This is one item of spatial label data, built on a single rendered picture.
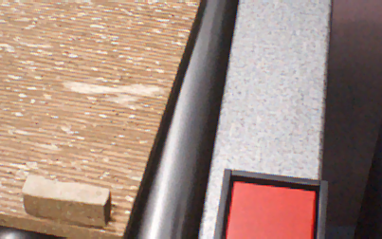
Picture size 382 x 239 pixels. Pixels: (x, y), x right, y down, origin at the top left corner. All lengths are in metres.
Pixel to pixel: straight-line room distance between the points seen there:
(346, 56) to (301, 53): 1.39
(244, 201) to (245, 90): 0.13
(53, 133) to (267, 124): 0.17
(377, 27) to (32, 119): 1.63
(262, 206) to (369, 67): 1.52
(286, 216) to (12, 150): 0.20
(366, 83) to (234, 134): 1.41
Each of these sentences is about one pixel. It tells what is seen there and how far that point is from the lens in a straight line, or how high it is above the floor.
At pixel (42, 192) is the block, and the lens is 0.61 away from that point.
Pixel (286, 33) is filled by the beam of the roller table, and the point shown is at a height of 0.92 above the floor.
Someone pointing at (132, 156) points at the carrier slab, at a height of 0.94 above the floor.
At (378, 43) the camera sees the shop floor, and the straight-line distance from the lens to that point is 2.22.
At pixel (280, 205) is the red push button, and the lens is 0.65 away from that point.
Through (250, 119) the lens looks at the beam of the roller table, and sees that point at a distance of 0.72.
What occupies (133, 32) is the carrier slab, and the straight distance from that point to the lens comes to 0.76.
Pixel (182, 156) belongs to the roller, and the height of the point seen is 0.92.
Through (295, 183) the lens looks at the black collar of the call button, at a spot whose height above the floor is 0.93.
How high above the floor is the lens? 1.44
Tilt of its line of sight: 46 degrees down
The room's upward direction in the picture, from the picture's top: 1 degrees clockwise
